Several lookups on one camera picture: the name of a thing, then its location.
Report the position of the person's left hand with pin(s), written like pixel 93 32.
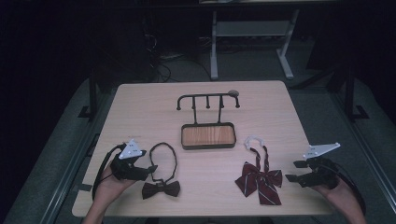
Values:
pixel 110 188

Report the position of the grey tape strip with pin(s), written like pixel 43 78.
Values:
pixel 84 187

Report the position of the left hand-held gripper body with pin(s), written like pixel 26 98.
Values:
pixel 127 169

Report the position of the person's right hand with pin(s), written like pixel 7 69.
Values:
pixel 341 197

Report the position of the black metal stand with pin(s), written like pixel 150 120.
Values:
pixel 92 96
pixel 350 93

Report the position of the black rack with wooden tray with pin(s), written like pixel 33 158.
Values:
pixel 208 136

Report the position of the black bow tie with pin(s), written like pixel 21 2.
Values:
pixel 160 188

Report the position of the red striped bow tie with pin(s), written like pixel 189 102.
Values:
pixel 258 182

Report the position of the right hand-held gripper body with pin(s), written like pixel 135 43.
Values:
pixel 322 174

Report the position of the white metal desk frame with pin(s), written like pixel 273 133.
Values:
pixel 250 28

